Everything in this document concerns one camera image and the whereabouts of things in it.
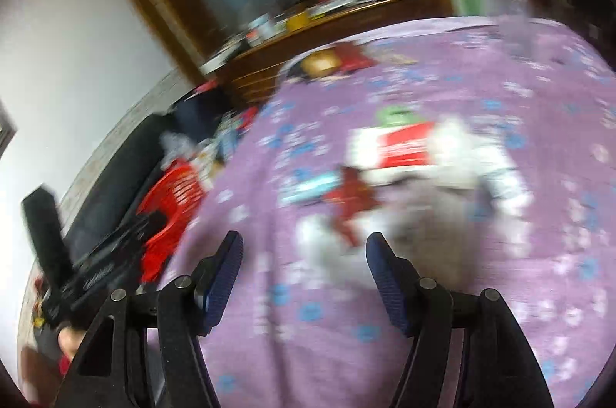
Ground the dark blue bag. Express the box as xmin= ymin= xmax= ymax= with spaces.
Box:
xmin=172 ymin=94 xmax=223 ymax=141

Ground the black leather sofa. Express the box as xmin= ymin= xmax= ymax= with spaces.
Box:
xmin=60 ymin=113 xmax=176 ymax=255

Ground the person's left hand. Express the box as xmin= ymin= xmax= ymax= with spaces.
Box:
xmin=57 ymin=325 xmax=82 ymax=361

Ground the green wrapper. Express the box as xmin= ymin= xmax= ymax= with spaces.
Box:
xmin=377 ymin=104 xmax=425 ymax=130

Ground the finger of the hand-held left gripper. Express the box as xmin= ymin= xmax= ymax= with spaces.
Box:
xmin=122 ymin=210 xmax=167 ymax=255

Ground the red cloth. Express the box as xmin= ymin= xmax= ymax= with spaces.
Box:
xmin=323 ymin=166 xmax=382 ymax=246

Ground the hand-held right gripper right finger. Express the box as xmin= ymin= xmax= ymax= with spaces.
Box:
xmin=366 ymin=232 xmax=556 ymax=408

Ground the purple floral tablecloth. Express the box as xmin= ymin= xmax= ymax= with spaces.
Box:
xmin=159 ymin=17 xmax=616 ymax=408

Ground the grey crumpled paper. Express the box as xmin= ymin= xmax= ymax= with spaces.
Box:
xmin=384 ymin=185 xmax=482 ymax=276

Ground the teal cartoon snack packet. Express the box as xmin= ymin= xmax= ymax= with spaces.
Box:
xmin=278 ymin=171 xmax=346 ymax=205

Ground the red and white packet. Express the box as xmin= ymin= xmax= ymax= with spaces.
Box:
xmin=347 ymin=121 xmax=436 ymax=186

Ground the red plastic basket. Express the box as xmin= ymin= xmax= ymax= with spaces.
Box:
xmin=136 ymin=156 xmax=209 ymax=284

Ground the clear plastic bag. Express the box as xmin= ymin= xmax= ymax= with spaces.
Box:
xmin=160 ymin=130 xmax=194 ymax=159

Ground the yellow container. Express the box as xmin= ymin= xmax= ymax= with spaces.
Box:
xmin=286 ymin=10 xmax=310 ymax=32

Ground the white crumpled tissue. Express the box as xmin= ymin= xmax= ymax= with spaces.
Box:
xmin=427 ymin=115 xmax=488 ymax=188
xmin=295 ymin=214 xmax=369 ymax=276

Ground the white plastic packet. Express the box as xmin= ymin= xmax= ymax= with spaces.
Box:
xmin=480 ymin=166 xmax=536 ymax=217

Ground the wooden brick-pattern counter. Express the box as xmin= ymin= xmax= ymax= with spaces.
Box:
xmin=199 ymin=0 xmax=446 ymax=107

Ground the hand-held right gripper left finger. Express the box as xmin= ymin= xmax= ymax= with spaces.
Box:
xmin=53 ymin=231 xmax=244 ymax=408

